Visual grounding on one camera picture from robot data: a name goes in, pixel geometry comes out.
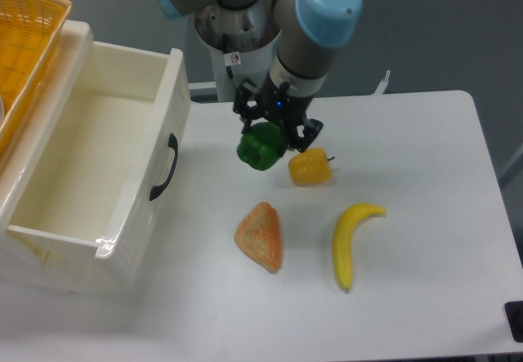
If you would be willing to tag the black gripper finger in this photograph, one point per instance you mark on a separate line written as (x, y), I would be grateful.
(245, 104)
(300, 137)

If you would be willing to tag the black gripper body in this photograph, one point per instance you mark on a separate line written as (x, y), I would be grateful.
(280, 107)

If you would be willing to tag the green bell pepper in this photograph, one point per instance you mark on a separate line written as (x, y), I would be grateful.
(261, 146)

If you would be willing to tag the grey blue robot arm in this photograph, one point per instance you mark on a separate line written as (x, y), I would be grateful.
(312, 31)

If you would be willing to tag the yellow bell pepper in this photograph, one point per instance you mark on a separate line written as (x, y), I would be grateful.
(310, 167)

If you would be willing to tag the open white drawer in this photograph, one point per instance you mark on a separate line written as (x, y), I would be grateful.
(159, 104)

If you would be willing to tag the white drawer cabinet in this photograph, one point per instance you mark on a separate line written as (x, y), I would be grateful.
(62, 176)

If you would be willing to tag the yellow banana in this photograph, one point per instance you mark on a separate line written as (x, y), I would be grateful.
(341, 246)

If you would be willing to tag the orange bread slice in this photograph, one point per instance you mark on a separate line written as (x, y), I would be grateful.
(258, 236)

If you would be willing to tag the yellow woven basket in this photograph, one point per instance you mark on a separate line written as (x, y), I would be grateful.
(30, 30)

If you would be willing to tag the black corner object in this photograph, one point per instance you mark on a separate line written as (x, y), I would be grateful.
(514, 313)

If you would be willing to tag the black drawer handle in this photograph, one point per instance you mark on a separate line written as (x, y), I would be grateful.
(169, 167)

